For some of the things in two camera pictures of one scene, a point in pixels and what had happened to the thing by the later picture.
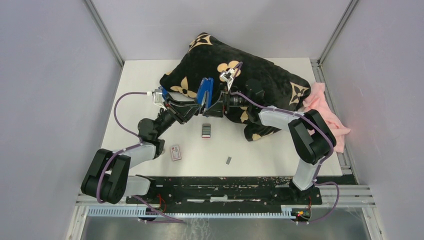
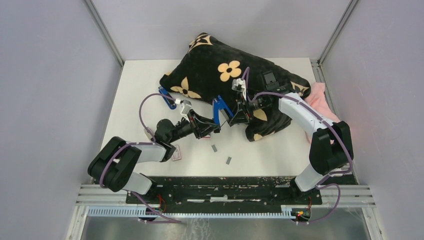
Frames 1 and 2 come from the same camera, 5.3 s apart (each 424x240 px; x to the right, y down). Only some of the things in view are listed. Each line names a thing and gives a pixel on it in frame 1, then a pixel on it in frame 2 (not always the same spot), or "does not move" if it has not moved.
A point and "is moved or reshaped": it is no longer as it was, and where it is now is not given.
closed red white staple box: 175,153 does not move
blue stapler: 206,85 is moved or reshaped
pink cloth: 318,101 does not move
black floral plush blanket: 247,84 does not move
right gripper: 222,104 → 241,116
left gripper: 184,115 → 192,116
